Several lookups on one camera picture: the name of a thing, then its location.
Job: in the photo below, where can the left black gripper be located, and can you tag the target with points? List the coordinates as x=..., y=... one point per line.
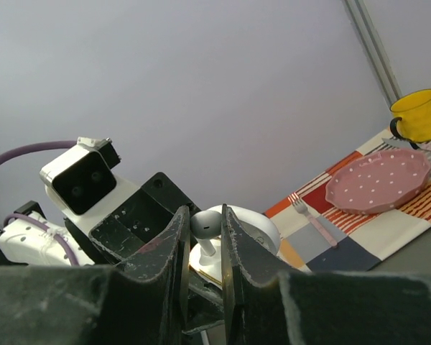
x=137, y=220

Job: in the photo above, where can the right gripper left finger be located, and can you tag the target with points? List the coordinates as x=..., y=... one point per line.
x=141, y=300

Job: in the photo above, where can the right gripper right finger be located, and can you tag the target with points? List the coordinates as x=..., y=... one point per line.
x=268, y=302

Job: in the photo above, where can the white earbud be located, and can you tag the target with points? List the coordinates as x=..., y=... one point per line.
x=205, y=226

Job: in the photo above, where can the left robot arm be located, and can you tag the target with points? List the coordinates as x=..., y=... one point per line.
x=27, y=237

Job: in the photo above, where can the patchwork placemat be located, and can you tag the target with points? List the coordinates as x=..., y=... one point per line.
x=363, y=240

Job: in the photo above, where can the pink dotted plate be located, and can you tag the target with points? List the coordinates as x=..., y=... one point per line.
x=379, y=182

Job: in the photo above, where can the yellow mug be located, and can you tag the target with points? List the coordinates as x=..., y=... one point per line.
x=412, y=118

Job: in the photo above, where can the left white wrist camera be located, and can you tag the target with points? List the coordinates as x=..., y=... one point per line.
x=81, y=182

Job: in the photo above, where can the pink handled fork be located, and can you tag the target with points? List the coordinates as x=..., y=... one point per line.
x=300, y=207

